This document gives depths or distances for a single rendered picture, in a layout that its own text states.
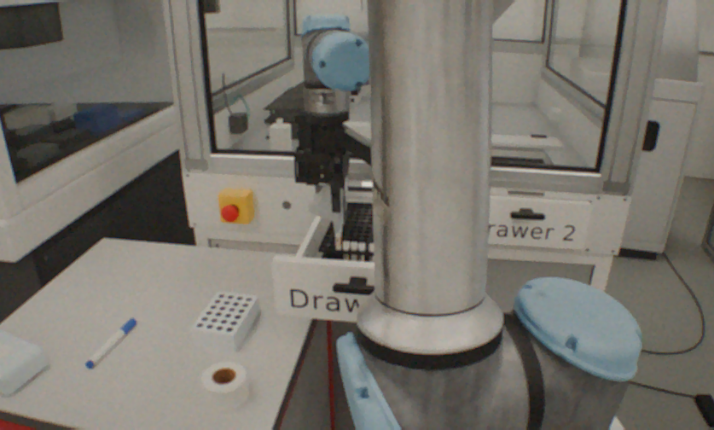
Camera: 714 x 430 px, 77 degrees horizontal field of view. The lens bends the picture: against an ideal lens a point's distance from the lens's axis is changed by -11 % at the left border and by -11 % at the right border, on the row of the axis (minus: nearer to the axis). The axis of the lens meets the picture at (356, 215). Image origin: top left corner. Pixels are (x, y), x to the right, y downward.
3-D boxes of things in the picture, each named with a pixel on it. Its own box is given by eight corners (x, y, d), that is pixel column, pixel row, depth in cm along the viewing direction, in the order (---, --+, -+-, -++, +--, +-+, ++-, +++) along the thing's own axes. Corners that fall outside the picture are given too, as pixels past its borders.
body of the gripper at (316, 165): (305, 171, 90) (303, 106, 85) (352, 174, 89) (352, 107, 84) (294, 187, 83) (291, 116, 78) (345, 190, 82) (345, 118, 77)
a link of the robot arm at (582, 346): (635, 441, 43) (685, 331, 37) (512, 478, 40) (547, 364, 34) (569, 359, 53) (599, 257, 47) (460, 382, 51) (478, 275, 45)
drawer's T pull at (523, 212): (545, 221, 102) (546, 215, 101) (509, 218, 103) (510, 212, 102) (542, 213, 105) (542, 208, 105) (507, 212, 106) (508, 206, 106)
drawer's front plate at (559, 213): (583, 249, 107) (593, 204, 103) (455, 241, 111) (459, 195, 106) (581, 246, 109) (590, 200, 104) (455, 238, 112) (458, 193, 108)
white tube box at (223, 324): (236, 352, 86) (233, 335, 84) (193, 345, 87) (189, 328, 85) (259, 311, 97) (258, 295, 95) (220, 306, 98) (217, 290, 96)
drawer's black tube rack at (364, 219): (414, 286, 91) (415, 255, 89) (319, 279, 94) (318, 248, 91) (418, 232, 111) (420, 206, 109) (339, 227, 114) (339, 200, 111)
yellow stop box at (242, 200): (247, 226, 113) (245, 197, 110) (218, 224, 114) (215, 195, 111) (255, 217, 118) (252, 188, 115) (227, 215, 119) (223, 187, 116)
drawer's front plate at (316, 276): (444, 329, 82) (450, 273, 78) (275, 315, 86) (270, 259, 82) (444, 322, 84) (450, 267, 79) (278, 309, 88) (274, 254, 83)
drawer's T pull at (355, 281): (379, 297, 77) (380, 289, 77) (332, 293, 78) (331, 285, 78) (381, 284, 81) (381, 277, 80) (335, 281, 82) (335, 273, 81)
